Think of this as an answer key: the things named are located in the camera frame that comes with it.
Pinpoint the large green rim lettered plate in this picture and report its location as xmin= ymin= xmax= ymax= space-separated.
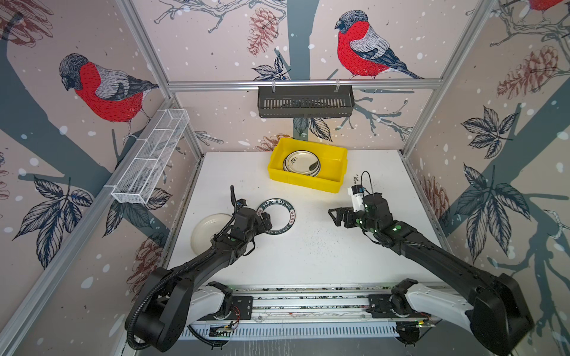
xmin=257 ymin=198 xmax=296 ymax=236

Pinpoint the cream plate dark spot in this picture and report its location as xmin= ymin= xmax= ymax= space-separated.
xmin=283 ymin=150 xmax=321 ymax=177

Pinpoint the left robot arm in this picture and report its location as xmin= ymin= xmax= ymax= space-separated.
xmin=125 ymin=206 xmax=273 ymax=352

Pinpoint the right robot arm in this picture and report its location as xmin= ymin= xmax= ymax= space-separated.
xmin=328 ymin=191 xmax=534 ymax=355

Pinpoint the yellow plastic bin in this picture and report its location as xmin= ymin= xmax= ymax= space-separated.
xmin=268 ymin=138 xmax=348 ymax=194

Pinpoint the plain cream plate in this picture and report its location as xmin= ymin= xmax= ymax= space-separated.
xmin=190 ymin=214 xmax=232 ymax=255

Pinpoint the black hanging basket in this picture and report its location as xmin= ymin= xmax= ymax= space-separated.
xmin=258 ymin=85 xmax=355 ymax=119

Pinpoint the aluminium cross bar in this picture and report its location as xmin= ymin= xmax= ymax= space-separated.
xmin=167 ymin=79 xmax=443 ymax=93

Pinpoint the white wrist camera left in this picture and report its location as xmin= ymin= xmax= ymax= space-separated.
xmin=235 ymin=199 xmax=247 ymax=211

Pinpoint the base rail assembly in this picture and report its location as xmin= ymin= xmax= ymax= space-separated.
xmin=177 ymin=284 xmax=446 ymax=341

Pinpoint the white wire mesh basket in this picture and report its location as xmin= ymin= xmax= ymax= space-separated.
xmin=111 ymin=108 xmax=189 ymax=204

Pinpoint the aluminium frame post right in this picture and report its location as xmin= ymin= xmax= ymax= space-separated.
xmin=402 ymin=0 xmax=497 ymax=160

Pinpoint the aluminium frame post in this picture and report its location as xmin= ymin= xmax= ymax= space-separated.
xmin=402 ymin=0 xmax=497 ymax=160
xmin=116 ymin=0 xmax=204 ymax=162

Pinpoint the aluminium frame post left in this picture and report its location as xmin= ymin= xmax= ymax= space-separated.
xmin=116 ymin=0 xmax=204 ymax=162

